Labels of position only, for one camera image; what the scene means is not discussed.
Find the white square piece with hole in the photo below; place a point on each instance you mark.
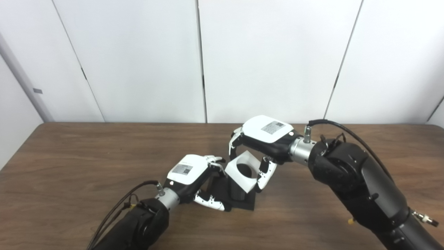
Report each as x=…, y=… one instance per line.
x=247, y=184

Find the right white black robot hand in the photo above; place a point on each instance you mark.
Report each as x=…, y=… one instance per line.
x=267, y=133

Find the gray vertical wall post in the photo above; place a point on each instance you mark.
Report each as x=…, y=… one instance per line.
x=24, y=78

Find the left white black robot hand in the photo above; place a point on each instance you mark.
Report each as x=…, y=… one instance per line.
x=187, y=170

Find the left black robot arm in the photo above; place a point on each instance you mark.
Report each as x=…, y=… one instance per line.
x=138, y=225

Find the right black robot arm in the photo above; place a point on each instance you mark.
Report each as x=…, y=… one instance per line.
x=360, y=184

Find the black cylindrical peg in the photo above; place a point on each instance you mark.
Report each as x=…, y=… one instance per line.
x=241, y=203

